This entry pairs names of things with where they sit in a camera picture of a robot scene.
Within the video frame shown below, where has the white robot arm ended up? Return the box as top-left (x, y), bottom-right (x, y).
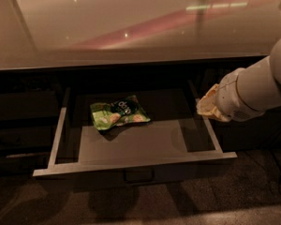
top-left (197, 38), bottom-right (281, 122)

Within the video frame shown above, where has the green snack bag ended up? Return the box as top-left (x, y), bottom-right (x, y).
top-left (90, 95), bottom-right (151, 131)

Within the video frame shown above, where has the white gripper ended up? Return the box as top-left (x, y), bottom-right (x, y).
top-left (196, 68), bottom-right (263, 122)

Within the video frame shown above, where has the dark drawer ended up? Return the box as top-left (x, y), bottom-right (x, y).
top-left (33, 82), bottom-right (237, 190)
top-left (0, 126), bottom-right (53, 150)
top-left (0, 152), bottom-right (50, 176)
top-left (0, 91), bottom-right (59, 121)

